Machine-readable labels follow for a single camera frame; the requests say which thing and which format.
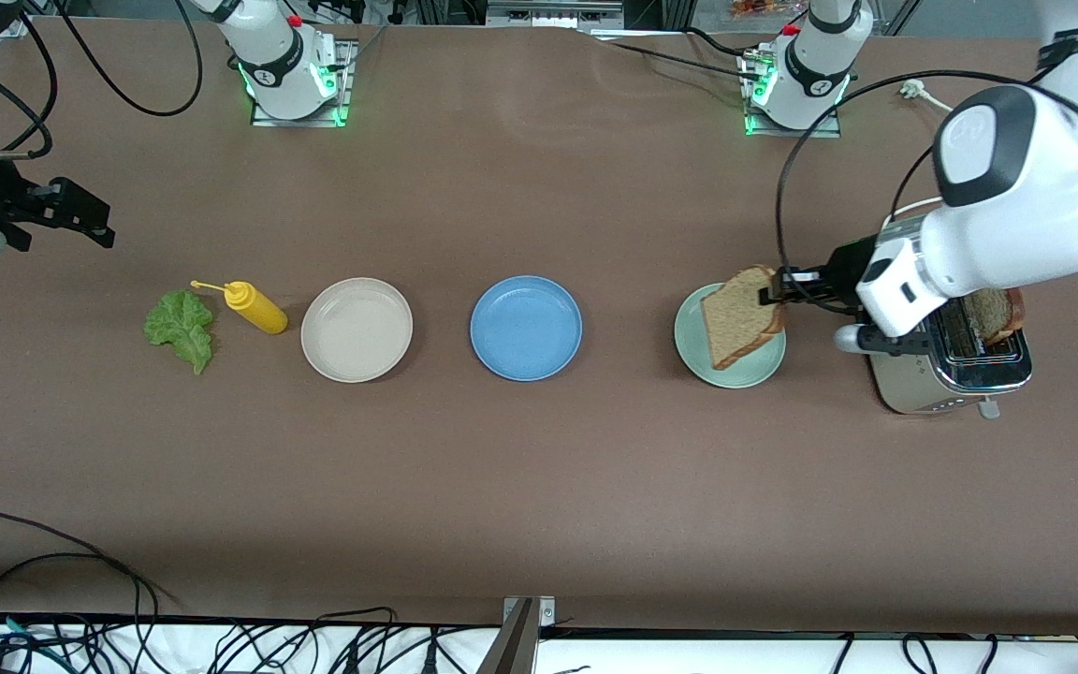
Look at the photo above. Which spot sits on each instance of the grey metal box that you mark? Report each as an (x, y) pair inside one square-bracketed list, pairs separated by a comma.
[(548, 14)]

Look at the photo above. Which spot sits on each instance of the yellow squeeze bottle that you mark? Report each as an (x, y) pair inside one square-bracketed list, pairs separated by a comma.
[(258, 311)]

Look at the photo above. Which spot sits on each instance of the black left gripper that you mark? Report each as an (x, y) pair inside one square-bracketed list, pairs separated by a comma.
[(845, 269)]

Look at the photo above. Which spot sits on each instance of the beige white plate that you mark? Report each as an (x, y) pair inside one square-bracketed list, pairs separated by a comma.
[(356, 329)]

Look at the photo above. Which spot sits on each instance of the orange food tray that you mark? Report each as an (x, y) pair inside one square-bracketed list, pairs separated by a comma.
[(764, 7)]

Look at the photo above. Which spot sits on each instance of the silver beige toaster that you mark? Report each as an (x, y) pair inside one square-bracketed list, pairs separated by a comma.
[(913, 388)]

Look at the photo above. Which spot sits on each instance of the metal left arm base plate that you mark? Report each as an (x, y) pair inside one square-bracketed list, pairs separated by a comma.
[(792, 134)]

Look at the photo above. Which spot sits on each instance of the light green plate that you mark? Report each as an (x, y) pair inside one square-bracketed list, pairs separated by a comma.
[(689, 337)]

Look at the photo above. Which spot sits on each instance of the green lettuce leaf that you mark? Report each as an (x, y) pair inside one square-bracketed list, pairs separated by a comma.
[(182, 328)]

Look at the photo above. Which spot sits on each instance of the brown bread slice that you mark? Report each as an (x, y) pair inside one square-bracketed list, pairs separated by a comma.
[(735, 323), (993, 314)]

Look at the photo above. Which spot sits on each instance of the dark metal beam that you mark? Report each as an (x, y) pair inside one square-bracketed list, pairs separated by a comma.
[(513, 646)]

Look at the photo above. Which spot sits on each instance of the small metal table bracket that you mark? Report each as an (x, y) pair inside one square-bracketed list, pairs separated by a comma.
[(539, 608)]

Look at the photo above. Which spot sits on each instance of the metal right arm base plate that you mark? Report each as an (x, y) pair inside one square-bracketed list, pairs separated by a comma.
[(300, 123)]

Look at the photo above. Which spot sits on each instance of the blue plate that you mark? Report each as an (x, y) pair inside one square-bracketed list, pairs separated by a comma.
[(526, 328)]

